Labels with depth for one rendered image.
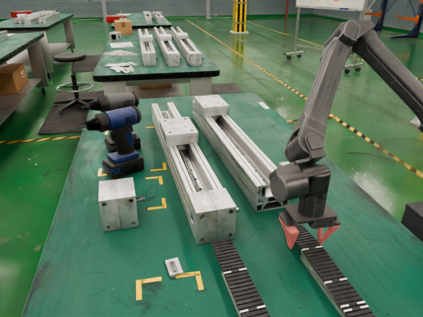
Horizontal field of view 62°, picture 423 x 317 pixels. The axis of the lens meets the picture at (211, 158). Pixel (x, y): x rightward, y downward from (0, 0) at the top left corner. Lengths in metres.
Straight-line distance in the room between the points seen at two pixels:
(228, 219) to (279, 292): 0.21
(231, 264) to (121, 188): 0.36
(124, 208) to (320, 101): 0.55
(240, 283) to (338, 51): 0.62
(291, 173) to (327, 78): 0.29
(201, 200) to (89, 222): 0.32
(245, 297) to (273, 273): 0.12
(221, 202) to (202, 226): 0.07
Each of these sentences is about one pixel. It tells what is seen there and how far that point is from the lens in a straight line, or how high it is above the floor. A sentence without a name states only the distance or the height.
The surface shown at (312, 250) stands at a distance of 0.85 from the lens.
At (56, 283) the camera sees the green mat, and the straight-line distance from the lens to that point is 0.86.
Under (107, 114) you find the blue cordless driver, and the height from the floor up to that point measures 0.99.
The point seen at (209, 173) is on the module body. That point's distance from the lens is 1.01.
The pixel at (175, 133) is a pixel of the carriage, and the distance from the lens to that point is 1.18.
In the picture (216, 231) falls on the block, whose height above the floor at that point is 0.81.
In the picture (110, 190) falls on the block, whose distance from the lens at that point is 0.95.
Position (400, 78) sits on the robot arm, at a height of 1.12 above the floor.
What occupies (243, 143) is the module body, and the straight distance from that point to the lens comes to 1.24.
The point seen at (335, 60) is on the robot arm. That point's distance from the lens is 0.97.
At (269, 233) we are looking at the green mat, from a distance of 0.93.
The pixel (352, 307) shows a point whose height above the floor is 0.81.
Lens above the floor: 1.35
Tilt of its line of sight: 27 degrees down
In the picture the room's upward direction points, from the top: straight up
